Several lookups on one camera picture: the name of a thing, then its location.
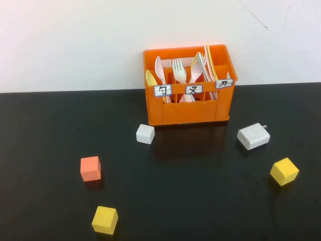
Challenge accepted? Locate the white USB wall charger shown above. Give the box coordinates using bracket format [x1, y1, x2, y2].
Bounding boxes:
[237, 122, 271, 151]

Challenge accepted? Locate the orange foam cube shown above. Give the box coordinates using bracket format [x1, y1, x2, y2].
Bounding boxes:
[80, 156, 102, 182]

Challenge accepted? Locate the pink plastic fork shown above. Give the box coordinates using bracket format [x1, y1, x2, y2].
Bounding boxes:
[179, 56, 208, 103]

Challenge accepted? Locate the white foam cube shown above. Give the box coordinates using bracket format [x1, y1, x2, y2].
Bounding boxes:
[135, 124, 155, 145]

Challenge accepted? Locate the pink plastic spoon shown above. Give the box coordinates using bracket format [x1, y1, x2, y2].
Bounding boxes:
[154, 55, 173, 103]

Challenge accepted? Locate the white paper knife label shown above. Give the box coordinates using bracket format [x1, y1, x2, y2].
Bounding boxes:
[215, 78, 234, 89]

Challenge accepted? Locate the white serrated plastic knife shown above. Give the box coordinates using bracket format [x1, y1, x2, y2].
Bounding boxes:
[196, 52, 218, 101]

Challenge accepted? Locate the yellow foam cube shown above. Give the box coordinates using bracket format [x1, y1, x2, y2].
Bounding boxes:
[270, 157, 299, 186]
[91, 205, 119, 235]

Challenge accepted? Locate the yellow plastic fork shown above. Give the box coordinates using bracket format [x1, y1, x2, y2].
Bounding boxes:
[190, 52, 201, 72]

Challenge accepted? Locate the yellow plastic knife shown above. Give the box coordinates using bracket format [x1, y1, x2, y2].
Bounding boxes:
[206, 41, 218, 82]

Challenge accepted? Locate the white paper spoon label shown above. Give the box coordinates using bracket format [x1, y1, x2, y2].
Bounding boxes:
[153, 84, 173, 97]

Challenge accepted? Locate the orange plastic cutlery holder crate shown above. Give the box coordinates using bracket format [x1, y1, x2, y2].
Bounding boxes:
[142, 44, 238, 126]

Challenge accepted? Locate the white paper fork label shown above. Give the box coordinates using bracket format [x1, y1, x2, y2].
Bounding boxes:
[185, 84, 204, 95]

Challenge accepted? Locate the white plastic fork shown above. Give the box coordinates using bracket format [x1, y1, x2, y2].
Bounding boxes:
[172, 59, 196, 103]

